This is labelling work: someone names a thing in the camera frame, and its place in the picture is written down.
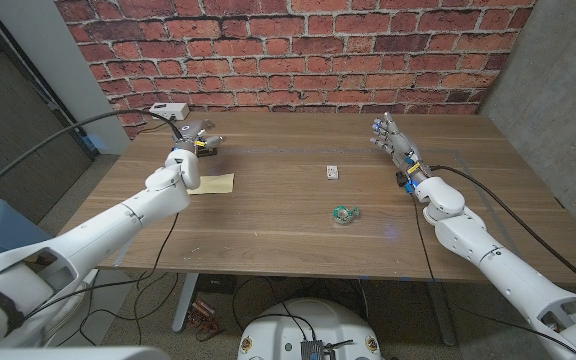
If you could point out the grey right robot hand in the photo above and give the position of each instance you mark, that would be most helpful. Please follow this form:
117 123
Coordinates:
399 147

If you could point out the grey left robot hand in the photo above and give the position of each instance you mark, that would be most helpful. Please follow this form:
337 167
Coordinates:
193 136

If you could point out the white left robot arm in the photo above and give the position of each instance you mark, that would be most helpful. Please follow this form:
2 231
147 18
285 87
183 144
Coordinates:
93 235

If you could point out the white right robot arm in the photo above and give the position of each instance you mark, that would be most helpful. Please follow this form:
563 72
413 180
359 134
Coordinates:
498 260

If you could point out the yellow paper label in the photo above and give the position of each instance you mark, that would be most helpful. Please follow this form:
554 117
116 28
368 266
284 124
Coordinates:
218 184

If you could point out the white power strip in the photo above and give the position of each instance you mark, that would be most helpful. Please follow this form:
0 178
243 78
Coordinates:
170 109

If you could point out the white matchbox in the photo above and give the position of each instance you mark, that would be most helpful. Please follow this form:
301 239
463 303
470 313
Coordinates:
332 172

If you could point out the red brick print backdrop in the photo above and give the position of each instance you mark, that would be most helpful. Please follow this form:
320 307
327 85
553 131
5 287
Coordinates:
293 55

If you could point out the white base with yellow pads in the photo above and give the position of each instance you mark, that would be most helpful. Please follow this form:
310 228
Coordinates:
113 305

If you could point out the dark brown door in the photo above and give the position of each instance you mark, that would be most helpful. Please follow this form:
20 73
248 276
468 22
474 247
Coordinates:
8 100

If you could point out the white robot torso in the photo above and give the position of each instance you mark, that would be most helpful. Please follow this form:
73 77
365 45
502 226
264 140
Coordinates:
308 325

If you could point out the black module on torso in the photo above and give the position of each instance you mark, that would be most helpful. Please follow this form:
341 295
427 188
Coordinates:
313 351

